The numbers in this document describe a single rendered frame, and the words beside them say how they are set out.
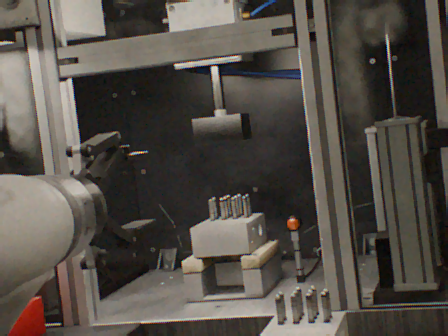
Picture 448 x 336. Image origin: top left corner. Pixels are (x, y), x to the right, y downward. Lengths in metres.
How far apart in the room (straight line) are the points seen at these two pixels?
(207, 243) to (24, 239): 0.71
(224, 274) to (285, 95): 0.39
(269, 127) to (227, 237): 0.35
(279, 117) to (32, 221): 0.99
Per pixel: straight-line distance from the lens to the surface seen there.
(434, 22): 1.23
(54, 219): 0.80
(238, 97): 1.72
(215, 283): 1.50
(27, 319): 1.36
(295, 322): 1.16
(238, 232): 1.41
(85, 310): 1.40
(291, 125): 1.70
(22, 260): 0.75
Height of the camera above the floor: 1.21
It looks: 3 degrees down
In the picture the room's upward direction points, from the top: 7 degrees counter-clockwise
